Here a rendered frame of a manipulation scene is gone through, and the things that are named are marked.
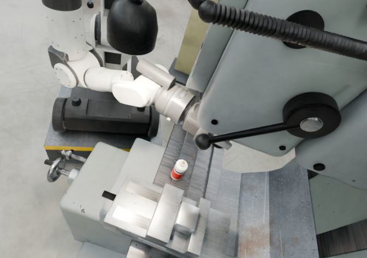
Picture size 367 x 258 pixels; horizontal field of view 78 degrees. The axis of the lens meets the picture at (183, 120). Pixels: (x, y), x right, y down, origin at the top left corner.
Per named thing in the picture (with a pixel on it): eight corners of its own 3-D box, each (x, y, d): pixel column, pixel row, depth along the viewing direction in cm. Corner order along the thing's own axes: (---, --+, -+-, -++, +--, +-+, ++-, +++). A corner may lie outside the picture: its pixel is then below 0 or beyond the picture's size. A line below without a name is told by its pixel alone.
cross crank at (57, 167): (41, 183, 101) (35, 171, 93) (57, 161, 109) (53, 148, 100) (75, 195, 102) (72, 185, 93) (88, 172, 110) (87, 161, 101)
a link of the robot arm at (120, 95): (148, 110, 56) (110, 102, 63) (167, 91, 62) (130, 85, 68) (141, 88, 52) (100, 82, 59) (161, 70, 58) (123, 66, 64)
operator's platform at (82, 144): (74, 94, 204) (69, 58, 174) (150, 101, 223) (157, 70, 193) (54, 175, 157) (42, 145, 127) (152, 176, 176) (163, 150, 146)
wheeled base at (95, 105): (79, 62, 170) (75, 21, 145) (148, 71, 184) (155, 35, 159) (61, 132, 132) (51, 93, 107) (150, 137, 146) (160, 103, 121)
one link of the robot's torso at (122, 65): (98, 65, 144) (92, 5, 101) (130, 69, 150) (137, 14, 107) (95, 86, 139) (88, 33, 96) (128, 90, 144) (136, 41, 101)
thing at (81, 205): (71, 239, 129) (54, 204, 83) (99, 187, 150) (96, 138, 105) (203, 285, 132) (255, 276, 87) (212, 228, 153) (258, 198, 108)
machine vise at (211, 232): (102, 227, 65) (102, 216, 57) (125, 182, 75) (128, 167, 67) (214, 273, 66) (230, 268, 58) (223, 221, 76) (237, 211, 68)
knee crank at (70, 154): (54, 157, 119) (53, 151, 115) (61, 148, 123) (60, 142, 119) (94, 172, 120) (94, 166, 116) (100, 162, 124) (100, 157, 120)
